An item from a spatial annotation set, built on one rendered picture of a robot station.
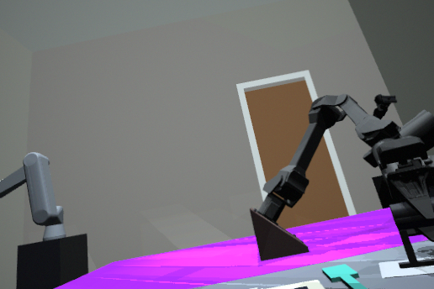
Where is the turquoise small trowel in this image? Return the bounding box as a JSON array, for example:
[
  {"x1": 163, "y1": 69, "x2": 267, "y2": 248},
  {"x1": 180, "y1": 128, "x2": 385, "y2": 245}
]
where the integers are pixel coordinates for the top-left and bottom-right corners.
[{"x1": 322, "y1": 264, "x2": 367, "y2": 289}]

